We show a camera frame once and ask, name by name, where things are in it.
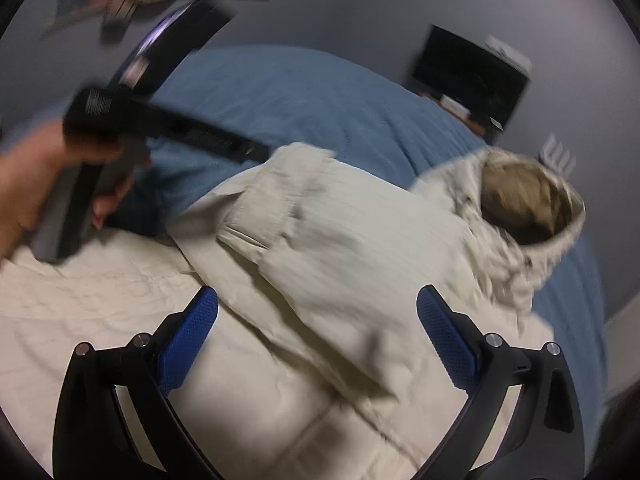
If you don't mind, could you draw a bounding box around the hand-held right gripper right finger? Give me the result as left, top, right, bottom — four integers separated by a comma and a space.
416, 284, 586, 480

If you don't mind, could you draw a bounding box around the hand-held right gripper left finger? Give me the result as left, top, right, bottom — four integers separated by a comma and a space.
52, 285, 223, 480

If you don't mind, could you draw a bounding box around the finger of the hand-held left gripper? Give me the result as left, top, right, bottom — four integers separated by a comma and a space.
107, 0, 236, 106
145, 105, 273, 163

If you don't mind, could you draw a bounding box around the cream hooded jacket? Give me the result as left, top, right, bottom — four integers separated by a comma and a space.
0, 142, 588, 480

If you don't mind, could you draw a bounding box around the person's left forearm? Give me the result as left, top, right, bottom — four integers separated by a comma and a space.
0, 195, 31, 267

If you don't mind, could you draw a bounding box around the person's left hand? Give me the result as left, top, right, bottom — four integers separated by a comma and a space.
0, 120, 151, 261

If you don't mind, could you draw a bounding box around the blue blanket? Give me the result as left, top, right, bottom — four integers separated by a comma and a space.
115, 45, 608, 441

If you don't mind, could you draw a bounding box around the white router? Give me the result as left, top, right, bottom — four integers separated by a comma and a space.
542, 132, 577, 179

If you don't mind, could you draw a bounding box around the wooden television stand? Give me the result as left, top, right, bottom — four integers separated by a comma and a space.
439, 94, 490, 137

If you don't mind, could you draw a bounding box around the black television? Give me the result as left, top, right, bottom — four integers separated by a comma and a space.
410, 24, 531, 133

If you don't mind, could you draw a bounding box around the wooden wall shelf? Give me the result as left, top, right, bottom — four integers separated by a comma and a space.
42, 0, 272, 41

